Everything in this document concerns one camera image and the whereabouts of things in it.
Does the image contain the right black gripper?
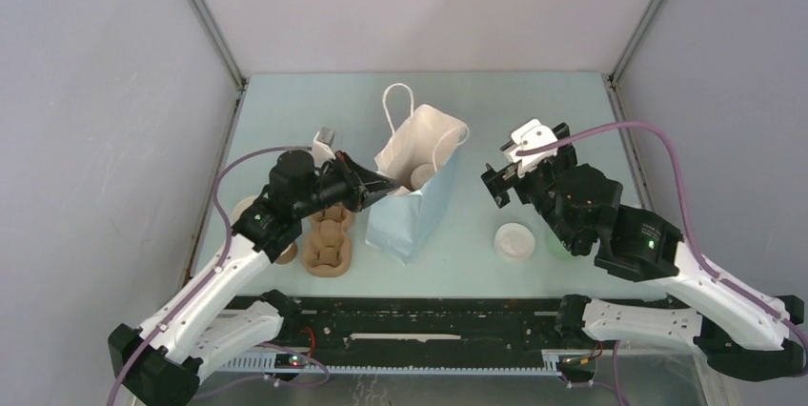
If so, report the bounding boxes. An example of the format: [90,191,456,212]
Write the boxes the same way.
[479,123,581,253]

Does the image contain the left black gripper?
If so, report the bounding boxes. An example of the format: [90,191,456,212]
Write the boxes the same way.
[295,151,400,218]

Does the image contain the light blue paper bag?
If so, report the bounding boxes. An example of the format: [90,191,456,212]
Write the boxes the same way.
[365,83,470,265]

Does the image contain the stack of white lids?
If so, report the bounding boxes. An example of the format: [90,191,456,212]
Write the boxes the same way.
[494,223,536,263]

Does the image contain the stack of paper cups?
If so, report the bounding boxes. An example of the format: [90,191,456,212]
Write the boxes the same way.
[231,195,298,265]

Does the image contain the white coffee cup lid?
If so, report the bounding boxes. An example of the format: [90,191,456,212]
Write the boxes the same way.
[410,163,436,191]

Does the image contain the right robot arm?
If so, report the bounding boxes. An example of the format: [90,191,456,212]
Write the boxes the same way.
[481,120,807,382]

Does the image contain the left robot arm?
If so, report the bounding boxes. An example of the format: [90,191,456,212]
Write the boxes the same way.
[107,147,400,405]

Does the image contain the brown pulp cup carrier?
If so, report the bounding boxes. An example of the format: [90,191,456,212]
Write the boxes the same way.
[302,204,354,278]

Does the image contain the green cylindrical container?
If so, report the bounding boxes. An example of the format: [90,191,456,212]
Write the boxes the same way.
[544,227,579,261]

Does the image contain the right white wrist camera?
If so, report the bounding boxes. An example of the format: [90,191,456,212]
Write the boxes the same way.
[500,118,558,177]

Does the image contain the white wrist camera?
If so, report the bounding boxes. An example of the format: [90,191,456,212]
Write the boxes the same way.
[311,127,335,168]
[500,118,558,177]

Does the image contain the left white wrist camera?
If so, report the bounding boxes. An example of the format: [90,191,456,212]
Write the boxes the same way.
[311,127,335,168]

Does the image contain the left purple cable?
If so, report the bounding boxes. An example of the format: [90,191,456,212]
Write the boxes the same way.
[104,146,313,406]

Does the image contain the purple cable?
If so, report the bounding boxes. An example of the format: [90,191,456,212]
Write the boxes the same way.
[104,146,313,406]
[514,122,808,344]

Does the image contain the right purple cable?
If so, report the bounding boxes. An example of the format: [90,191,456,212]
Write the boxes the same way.
[514,122,808,344]

